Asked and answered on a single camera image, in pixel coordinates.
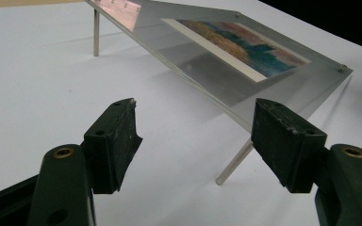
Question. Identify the colourful painting print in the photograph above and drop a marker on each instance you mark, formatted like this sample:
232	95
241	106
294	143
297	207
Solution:
248	47

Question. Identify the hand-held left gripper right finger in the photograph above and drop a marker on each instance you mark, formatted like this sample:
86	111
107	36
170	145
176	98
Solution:
283	144

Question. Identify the clear acrylic picture frame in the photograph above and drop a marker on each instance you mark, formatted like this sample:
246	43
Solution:
201	78

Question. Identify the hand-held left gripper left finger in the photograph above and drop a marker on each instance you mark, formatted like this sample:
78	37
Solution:
110	150

